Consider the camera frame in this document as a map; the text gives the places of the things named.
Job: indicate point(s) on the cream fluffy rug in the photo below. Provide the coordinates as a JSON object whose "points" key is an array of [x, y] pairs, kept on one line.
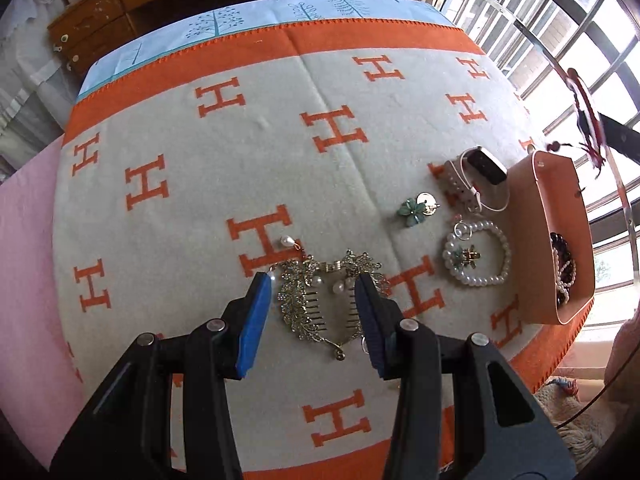
{"points": [[575, 425]]}

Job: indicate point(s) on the pink cloth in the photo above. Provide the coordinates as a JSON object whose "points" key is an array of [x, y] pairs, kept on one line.
{"points": [[622, 360]]}

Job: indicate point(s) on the teal flower brooch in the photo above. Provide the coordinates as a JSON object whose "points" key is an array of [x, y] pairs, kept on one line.
{"points": [[414, 211]]}

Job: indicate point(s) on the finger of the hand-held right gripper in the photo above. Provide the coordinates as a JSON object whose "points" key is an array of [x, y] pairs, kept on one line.
{"points": [[622, 136]]}

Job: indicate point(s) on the gold rhinestone hair comb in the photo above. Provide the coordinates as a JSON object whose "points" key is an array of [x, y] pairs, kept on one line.
{"points": [[300, 300]]}

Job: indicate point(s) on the orange and grey patterned blanket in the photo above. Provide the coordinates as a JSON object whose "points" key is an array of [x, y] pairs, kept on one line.
{"points": [[200, 240]]}

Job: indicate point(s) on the metal window grille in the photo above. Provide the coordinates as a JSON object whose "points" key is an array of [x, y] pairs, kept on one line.
{"points": [[550, 10]]}

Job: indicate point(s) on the pink jewelry tray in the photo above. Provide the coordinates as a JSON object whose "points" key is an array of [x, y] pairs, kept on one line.
{"points": [[540, 240]]}

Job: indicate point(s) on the pink sheet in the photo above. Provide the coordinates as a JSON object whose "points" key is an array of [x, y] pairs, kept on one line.
{"points": [[30, 260]]}

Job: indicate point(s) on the white curtain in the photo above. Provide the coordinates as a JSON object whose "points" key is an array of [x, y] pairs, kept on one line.
{"points": [[25, 60]]}

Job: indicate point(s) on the gold pin brooch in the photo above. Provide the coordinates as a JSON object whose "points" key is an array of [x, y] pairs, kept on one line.
{"points": [[469, 256]]}

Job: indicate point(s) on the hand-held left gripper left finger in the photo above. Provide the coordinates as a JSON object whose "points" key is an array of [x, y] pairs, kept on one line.
{"points": [[255, 320]]}

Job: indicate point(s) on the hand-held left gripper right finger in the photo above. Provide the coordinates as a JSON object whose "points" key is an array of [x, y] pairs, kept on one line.
{"points": [[372, 320]]}

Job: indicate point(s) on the blue plant print sheet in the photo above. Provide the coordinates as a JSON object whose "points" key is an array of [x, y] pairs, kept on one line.
{"points": [[260, 16]]}

